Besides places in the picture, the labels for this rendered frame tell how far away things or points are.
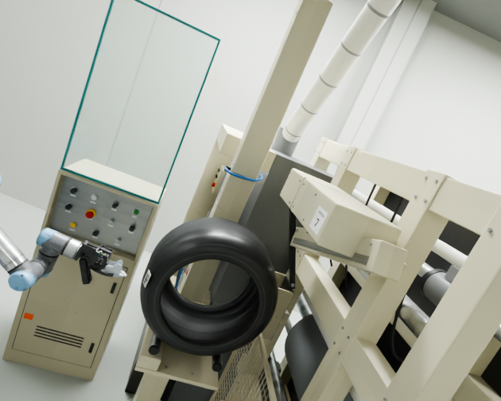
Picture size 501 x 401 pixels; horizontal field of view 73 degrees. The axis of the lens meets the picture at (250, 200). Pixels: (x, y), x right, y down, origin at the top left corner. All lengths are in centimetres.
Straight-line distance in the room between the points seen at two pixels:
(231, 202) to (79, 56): 304
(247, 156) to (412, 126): 283
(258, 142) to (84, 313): 149
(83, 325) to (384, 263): 186
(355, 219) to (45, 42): 396
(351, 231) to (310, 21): 96
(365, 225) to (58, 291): 181
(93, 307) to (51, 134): 259
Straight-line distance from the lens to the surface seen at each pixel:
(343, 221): 109
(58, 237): 153
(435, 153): 431
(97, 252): 149
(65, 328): 247
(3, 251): 147
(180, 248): 135
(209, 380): 171
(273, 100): 160
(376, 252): 107
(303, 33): 165
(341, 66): 187
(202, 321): 179
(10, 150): 475
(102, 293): 227
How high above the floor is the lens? 190
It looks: 12 degrees down
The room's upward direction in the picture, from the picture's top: 24 degrees clockwise
